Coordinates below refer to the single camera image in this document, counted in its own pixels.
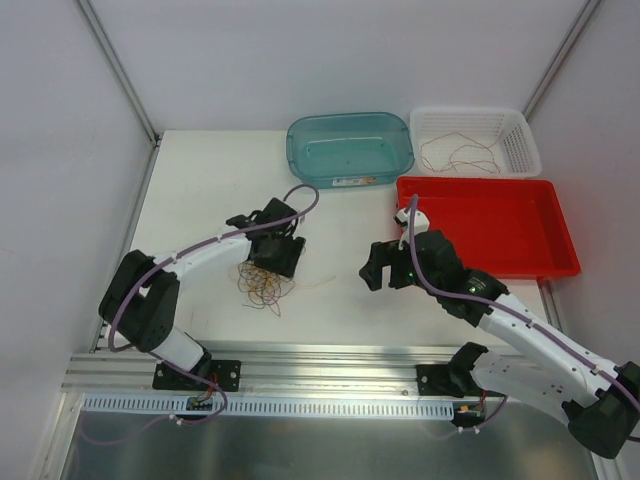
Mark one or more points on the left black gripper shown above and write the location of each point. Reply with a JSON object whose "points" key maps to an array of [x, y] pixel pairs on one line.
{"points": [[278, 257]]}

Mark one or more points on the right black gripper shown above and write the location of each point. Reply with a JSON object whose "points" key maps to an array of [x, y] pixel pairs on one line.
{"points": [[395, 267]]}

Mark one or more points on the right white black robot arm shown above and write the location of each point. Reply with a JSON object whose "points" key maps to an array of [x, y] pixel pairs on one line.
{"points": [[596, 399]]}

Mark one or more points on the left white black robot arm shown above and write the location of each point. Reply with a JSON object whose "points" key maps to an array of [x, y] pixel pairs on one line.
{"points": [[141, 300]]}

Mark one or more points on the teal transparent plastic bin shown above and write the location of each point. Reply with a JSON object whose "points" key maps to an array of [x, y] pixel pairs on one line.
{"points": [[349, 149]]}

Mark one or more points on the red plastic tray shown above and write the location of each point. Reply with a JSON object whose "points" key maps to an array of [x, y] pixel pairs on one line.
{"points": [[510, 228]]}

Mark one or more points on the white perforated plastic basket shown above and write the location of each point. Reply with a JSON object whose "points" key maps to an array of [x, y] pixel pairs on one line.
{"points": [[473, 142]]}

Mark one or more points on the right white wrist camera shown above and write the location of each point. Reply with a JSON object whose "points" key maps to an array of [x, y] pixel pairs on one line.
{"points": [[403, 217]]}

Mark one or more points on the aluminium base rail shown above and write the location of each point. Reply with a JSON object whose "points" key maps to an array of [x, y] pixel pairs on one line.
{"points": [[273, 370]]}

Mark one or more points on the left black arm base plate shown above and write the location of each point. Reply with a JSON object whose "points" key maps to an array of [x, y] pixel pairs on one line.
{"points": [[225, 373]]}

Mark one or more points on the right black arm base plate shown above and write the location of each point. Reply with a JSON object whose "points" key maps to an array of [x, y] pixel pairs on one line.
{"points": [[449, 380]]}

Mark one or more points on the left aluminium frame post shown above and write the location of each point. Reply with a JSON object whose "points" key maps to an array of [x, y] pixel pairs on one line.
{"points": [[99, 33]]}

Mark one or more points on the aluminium frame post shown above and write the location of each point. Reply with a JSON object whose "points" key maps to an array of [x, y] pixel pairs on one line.
{"points": [[583, 19], [99, 33]]}

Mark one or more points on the white slotted cable duct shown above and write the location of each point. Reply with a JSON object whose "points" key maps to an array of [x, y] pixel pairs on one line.
{"points": [[269, 407]]}

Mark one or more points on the right aluminium frame post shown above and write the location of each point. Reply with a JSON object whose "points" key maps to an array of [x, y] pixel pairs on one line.
{"points": [[583, 19]]}

